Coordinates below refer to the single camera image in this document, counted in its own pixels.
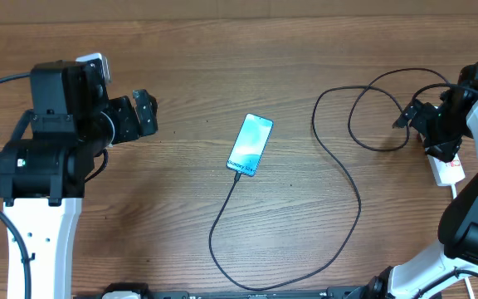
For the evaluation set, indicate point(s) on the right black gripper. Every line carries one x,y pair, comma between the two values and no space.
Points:
445,149

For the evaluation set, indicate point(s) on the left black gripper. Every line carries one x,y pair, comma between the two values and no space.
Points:
129,127

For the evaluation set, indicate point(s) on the white power strip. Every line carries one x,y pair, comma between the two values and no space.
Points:
446,173

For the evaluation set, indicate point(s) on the Galaxy S24 smartphone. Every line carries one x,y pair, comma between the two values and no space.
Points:
250,144

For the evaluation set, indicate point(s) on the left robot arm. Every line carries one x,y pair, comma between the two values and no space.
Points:
49,158

